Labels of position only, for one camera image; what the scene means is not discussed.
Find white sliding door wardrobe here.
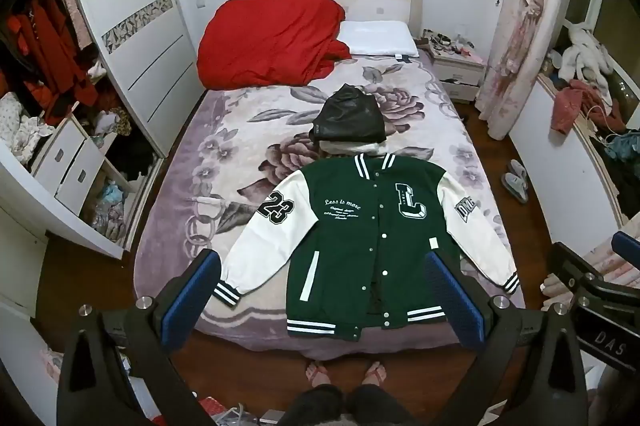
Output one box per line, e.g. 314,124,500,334
65,0,208,159

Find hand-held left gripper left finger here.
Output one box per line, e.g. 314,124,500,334
56,250,222,426

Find grey folded garment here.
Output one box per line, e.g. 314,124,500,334
320,139,389,158

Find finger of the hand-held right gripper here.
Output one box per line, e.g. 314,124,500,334
547,242,608,302
611,230,640,268

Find person's leg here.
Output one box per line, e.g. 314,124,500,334
285,385,346,426
347,383,417,426

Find person's right foot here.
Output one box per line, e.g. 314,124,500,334
362,358,389,388

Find person's foot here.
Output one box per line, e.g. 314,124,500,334
305,358,332,389
362,358,389,388

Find leopard print garment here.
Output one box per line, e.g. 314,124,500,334
92,106,134,140

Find pink floral curtain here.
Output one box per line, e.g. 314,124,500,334
475,0,560,142

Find teal crumpled garment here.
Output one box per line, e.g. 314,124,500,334
601,129,640,163

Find red crumpled garment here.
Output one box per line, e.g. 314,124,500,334
550,80,610,135

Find floral purple blanket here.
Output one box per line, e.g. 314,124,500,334
132,49,526,359

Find white nightstand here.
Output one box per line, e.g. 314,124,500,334
430,49,487,104

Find red duvet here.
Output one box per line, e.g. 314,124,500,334
196,0,352,88

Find white drawer unit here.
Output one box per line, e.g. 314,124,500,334
30,115,137,259

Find white pillow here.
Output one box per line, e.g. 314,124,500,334
337,20,420,57

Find clutter of small toiletries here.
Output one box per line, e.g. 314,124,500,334
419,29,482,57

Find person's left foot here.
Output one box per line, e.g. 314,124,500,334
305,358,332,389

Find green white varsity jacket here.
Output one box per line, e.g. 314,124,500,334
212,153,521,339

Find pink floral cloth bundle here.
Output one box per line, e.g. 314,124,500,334
541,243,640,309

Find pile of pale clothes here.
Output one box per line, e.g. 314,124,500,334
0,92,53,163

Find black leather jacket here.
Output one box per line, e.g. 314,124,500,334
309,84,388,144

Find person's left leg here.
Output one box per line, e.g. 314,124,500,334
285,385,346,426

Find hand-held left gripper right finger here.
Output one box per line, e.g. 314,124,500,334
422,249,588,426

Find person's right leg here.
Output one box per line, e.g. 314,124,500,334
347,383,417,426

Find white plush toy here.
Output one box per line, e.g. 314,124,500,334
556,20,614,83

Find red patterned bag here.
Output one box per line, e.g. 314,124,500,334
196,397,237,426

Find red hanging clothes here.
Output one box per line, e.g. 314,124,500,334
7,0,99,125

